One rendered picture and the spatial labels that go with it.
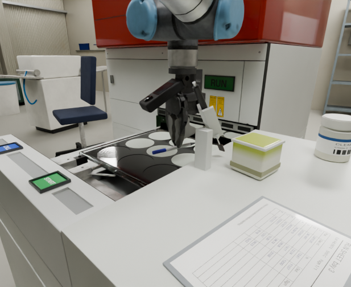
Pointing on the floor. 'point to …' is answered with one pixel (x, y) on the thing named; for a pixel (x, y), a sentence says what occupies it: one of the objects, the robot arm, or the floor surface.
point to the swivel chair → (86, 73)
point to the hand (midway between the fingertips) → (175, 143)
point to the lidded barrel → (3, 97)
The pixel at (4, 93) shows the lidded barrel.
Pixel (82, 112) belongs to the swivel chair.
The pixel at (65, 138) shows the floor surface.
